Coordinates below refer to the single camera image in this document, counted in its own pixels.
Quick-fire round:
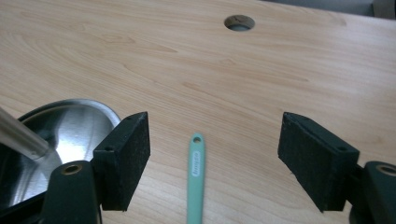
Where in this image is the steel utensil handle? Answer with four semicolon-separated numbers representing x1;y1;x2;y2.
0;106;50;161

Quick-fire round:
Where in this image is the mint green spatula handle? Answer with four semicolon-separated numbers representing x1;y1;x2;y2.
186;132;206;224

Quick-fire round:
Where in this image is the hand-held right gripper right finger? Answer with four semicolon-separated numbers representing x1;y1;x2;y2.
277;111;396;224

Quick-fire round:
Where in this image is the stainless steel bowl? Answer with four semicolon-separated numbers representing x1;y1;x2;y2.
0;98;121;210

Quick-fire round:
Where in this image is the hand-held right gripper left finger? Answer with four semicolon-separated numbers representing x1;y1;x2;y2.
41;111;151;224

